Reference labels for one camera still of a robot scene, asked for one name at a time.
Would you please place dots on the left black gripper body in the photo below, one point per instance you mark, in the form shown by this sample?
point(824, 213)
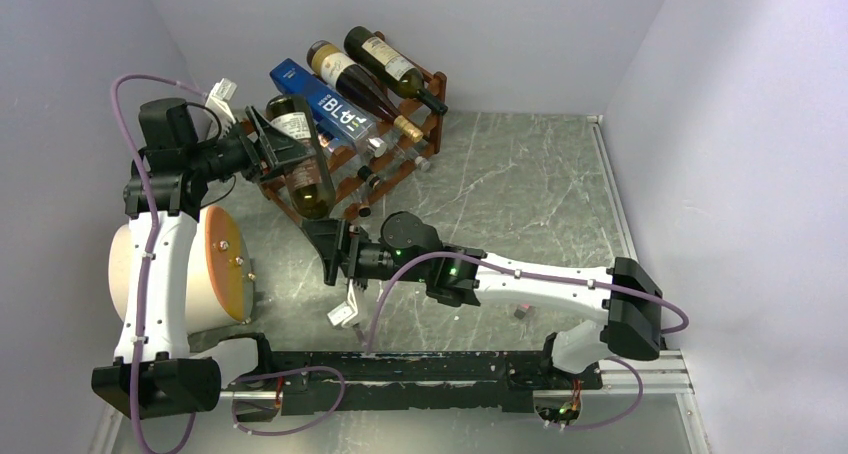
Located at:
point(260, 165)

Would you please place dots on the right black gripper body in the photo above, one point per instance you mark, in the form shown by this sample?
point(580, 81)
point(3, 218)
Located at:
point(366, 261)

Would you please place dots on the green wine bottle silver cap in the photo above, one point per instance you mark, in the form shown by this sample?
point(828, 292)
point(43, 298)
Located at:
point(310, 187)

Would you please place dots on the blue labelled clear bottle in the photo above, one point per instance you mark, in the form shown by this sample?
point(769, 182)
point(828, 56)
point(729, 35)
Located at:
point(336, 115)

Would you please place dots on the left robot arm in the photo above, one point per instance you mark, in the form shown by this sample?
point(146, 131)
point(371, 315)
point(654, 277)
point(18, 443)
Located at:
point(153, 373)

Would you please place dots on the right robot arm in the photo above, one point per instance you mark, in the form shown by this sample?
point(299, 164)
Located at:
point(620, 307)

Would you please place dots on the dark bottle gold foil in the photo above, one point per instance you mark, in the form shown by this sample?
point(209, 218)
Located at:
point(351, 80)

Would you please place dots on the dark bottle cream label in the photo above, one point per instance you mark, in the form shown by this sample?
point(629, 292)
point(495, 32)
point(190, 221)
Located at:
point(390, 67)

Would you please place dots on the white drum orange lid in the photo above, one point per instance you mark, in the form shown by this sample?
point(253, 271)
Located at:
point(220, 277)

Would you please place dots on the small red grey block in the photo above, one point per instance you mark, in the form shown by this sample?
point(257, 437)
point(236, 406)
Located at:
point(522, 311)

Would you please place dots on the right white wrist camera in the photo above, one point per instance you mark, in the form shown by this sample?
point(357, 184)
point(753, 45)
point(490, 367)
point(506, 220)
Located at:
point(352, 310)

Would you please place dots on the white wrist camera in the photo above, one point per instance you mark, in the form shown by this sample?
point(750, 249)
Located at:
point(352, 310)
point(217, 101)

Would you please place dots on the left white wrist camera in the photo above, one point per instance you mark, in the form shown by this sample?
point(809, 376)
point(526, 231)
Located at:
point(217, 101)

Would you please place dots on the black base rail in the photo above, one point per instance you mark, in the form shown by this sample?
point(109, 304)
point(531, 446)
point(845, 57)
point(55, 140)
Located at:
point(351, 381)

